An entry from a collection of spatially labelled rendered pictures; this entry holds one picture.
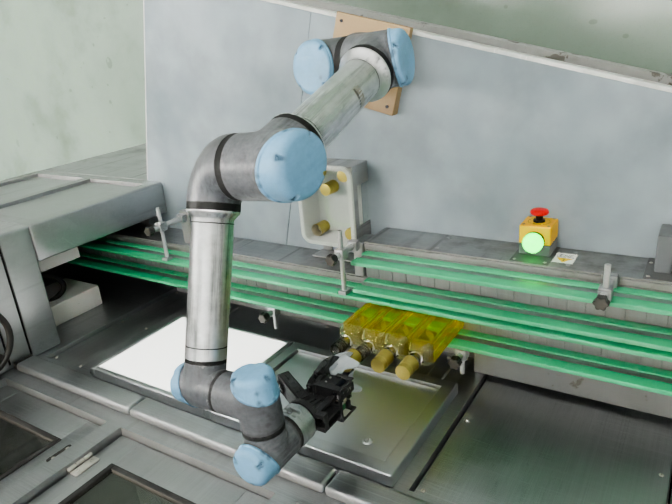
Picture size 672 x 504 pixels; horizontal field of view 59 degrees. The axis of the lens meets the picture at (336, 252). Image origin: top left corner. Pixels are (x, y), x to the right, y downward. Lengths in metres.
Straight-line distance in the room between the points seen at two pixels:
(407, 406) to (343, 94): 0.69
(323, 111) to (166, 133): 1.05
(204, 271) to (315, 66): 0.52
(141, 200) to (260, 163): 1.17
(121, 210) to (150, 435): 0.83
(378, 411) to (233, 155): 0.67
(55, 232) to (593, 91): 1.46
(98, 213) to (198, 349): 0.99
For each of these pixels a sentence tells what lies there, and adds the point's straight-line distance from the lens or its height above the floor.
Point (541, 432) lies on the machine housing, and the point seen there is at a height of 1.02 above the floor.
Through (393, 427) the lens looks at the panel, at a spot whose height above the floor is 1.18.
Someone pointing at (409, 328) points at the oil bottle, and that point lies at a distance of 1.34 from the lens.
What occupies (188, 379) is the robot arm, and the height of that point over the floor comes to 1.50.
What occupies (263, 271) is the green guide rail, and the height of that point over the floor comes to 0.91.
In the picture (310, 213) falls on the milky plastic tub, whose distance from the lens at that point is 1.65.
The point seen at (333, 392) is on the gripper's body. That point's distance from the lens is 1.15.
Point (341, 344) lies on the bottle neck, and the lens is 1.33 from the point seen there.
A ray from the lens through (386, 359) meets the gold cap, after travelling 1.27.
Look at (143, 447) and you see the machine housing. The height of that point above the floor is 1.44.
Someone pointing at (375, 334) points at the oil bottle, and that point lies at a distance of 1.33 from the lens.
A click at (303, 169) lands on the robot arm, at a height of 1.34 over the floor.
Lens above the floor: 2.09
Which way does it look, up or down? 51 degrees down
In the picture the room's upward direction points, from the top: 123 degrees counter-clockwise
